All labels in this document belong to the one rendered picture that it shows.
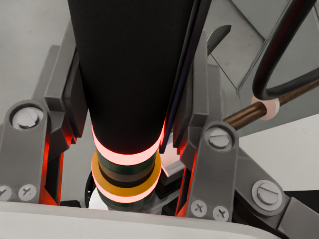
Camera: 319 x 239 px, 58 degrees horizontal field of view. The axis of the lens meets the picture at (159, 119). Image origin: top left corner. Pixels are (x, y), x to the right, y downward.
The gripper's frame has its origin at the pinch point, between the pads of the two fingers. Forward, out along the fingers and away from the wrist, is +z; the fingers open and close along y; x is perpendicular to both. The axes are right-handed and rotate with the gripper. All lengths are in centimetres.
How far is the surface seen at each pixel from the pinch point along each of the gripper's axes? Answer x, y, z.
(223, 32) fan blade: -22.9, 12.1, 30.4
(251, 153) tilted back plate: -49, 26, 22
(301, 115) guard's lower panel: -93, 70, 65
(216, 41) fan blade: -23.8, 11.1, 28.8
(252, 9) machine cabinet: -147, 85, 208
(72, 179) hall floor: -165, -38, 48
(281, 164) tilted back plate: -44, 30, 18
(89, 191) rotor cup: -46.3, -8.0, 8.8
